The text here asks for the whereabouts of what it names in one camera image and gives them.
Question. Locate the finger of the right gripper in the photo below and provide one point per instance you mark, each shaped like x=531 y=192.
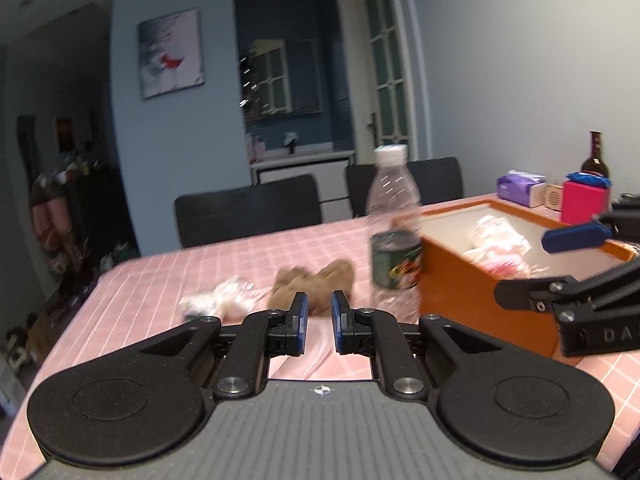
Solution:
x=621 y=225
x=540 y=292

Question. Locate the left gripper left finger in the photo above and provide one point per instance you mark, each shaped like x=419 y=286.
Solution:
x=249 y=347

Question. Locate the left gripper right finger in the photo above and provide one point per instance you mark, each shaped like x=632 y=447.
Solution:
x=390 y=347

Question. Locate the white tissue pack green label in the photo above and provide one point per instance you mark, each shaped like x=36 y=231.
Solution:
x=231 y=300

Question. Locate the brown plush toy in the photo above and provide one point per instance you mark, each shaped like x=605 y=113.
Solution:
x=318 y=287

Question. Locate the white plastic bag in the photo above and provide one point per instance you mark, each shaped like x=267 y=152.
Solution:
x=497 y=233

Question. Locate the orange cardboard box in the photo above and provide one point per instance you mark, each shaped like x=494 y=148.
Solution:
x=454 y=287

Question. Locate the pink crochet plush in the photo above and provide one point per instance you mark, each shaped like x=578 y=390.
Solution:
x=501 y=266

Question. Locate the red box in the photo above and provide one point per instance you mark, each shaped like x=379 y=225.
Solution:
x=581 y=202

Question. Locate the blue crumpled bag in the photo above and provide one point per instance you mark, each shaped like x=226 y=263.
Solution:
x=589 y=179

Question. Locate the brown glass bottle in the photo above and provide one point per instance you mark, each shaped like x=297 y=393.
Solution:
x=594 y=164

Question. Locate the wooden speaker box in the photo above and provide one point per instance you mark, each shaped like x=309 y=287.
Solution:
x=553 y=197

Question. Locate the purple tissue pack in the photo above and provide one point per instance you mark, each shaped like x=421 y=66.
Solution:
x=522 y=188

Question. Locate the clear plastic water bottle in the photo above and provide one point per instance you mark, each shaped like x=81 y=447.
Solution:
x=393 y=214

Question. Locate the black chair left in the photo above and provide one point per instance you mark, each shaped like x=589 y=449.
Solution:
x=215 y=217

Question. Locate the pink checked tablecloth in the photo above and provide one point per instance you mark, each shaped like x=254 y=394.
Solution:
x=139 y=299

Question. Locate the white glass door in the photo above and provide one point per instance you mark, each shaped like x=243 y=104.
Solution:
x=385 y=93

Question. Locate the wall painting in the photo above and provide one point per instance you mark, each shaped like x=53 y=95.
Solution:
x=170 y=54

